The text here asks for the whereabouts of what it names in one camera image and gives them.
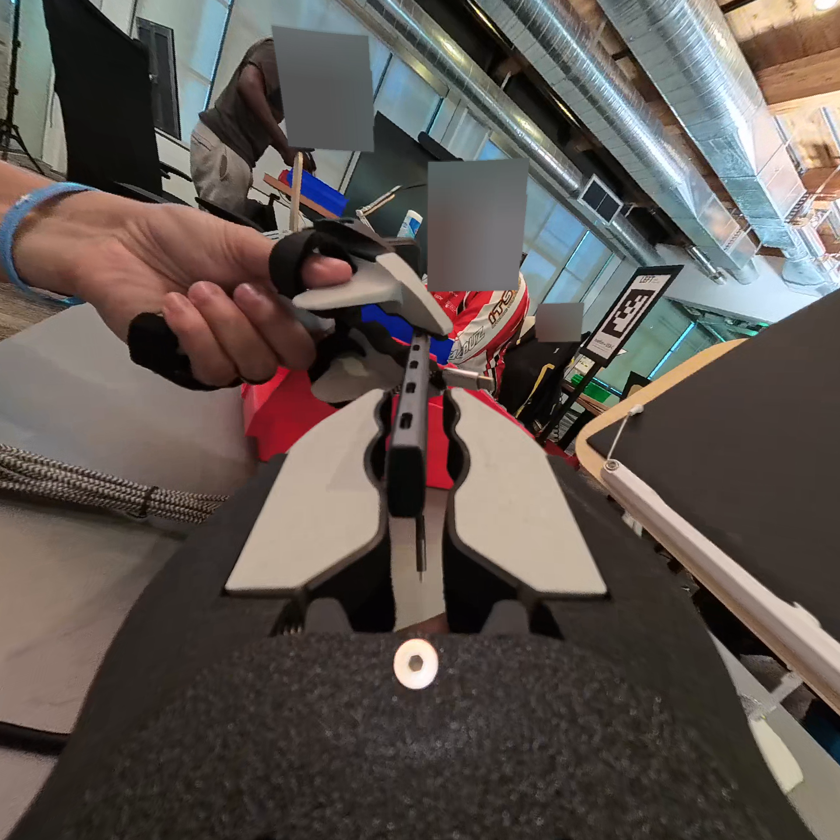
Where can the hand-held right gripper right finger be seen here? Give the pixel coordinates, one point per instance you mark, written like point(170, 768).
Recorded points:
point(525, 518)

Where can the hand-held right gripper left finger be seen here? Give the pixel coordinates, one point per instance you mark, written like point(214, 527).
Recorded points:
point(315, 512)

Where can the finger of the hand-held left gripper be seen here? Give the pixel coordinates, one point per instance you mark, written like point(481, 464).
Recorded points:
point(413, 295)
point(341, 380)

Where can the red plastic bin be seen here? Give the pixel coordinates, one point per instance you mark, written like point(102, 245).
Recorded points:
point(289, 420)

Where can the dark grey usb hub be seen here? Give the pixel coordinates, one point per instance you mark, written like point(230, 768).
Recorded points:
point(407, 433)

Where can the blue plastic bin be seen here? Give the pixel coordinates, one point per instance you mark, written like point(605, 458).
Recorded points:
point(321, 193)
point(394, 321)

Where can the black jacket yellow stripe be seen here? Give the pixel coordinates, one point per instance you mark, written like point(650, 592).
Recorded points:
point(531, 380)

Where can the white folding stand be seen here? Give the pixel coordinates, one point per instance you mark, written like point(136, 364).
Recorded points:
point(709, 558)

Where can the ceiling vent grille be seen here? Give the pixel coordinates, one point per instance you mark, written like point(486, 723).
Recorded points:
point(600, 198)

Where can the marker sign on stand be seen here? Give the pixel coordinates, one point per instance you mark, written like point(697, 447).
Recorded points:
point(630, 308)

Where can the wood-framed black board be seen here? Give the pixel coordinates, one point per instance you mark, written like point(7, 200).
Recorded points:
point(754, 459)

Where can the blue wristband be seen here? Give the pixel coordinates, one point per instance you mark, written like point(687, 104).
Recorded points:
point(8, 236)

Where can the round silver ventilation duct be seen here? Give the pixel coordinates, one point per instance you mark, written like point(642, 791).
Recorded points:
point(492, 85)

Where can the foil-wrapped ventilation duct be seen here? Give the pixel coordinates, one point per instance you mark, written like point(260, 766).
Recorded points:
point(709, 98)

